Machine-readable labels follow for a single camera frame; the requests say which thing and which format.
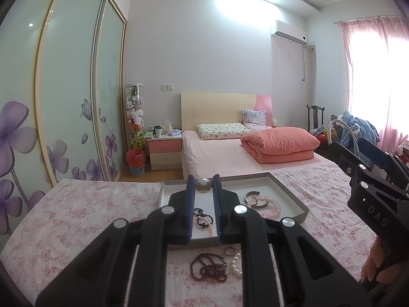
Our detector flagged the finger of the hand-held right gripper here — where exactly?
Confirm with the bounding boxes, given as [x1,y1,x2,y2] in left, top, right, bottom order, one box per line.
[358,137,409,192]
[328,141,405,194]

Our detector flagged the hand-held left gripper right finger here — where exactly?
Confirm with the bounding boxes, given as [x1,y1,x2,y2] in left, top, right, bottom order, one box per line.
[212,174,373,307]

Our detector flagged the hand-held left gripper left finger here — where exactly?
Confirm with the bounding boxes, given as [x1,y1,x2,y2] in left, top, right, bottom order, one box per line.
[35,174,195,307]

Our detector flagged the black bead bracelet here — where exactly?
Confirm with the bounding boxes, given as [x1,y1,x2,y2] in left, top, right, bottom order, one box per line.
[192,207,214,229]

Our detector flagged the silver pearl bead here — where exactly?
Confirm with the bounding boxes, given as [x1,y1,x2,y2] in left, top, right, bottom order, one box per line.
[196,177,213,195]

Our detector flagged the grey cardboard tray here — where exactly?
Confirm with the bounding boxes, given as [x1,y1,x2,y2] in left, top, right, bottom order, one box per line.
[159,172,310,250]

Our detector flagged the silver cuff bracelet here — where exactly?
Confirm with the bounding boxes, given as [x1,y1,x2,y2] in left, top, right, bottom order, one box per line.
[244,191,261,210]

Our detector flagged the pink crystal bracelet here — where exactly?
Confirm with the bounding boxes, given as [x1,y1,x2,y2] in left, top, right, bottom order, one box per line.
[251,195,282,220]

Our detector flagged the person's right hand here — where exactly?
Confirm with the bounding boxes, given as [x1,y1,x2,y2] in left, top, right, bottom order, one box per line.
[361,238,409,283]

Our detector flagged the blue plush robe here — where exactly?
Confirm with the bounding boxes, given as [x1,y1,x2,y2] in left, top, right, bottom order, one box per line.
[339,110,381,148]

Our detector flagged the dark wooden chair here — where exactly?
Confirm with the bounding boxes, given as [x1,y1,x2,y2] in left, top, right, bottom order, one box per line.
[307,104,326,135]

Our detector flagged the pink and cream nightstand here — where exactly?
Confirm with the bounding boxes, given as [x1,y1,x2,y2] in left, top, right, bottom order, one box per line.
[145,131,183,171]

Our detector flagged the folded orange quilt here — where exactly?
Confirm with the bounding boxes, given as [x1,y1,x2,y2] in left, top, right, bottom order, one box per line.
[240,126,321,164]

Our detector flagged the red trash bin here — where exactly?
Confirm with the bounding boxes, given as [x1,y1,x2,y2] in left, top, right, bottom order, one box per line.
[126,150,146,176]

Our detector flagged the white patterned pillow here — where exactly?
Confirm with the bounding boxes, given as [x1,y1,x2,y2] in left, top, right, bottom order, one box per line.
[196,122,253,140]

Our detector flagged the pink curtain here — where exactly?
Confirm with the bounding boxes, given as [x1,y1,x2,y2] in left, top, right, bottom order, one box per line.
[334,16,409,154]

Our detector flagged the pink floral tablecloth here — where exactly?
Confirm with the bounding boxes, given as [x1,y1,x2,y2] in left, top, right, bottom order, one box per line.
[0,161,384,307]

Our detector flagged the purple patterned pillow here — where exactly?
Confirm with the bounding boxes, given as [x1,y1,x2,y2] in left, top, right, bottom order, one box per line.
[241,109,267,128]

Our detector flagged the air conditioner pipe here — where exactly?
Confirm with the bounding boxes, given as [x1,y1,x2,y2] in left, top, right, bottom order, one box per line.
[302,45,315,82]

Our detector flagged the wooden bed with pink sheet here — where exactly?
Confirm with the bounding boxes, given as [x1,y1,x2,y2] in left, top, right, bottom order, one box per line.
[180,92,336,180]

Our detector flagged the clear tube of plush toys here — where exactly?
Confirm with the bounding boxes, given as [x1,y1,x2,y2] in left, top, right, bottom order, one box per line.
[124,84,146,154]

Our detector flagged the white air conditioner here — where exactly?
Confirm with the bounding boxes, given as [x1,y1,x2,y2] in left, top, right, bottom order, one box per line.
[271,20,308,45]

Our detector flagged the wardrobe with purple flower doors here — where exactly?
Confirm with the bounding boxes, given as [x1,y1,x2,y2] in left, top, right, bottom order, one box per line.
[0,0,128,240]

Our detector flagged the white pearl bracelet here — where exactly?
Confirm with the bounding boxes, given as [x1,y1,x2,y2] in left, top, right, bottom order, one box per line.
[228,251,243,277]

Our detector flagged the dark red bead bracelet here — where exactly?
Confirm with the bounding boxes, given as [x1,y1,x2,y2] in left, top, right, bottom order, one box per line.
[190,253,228,283]

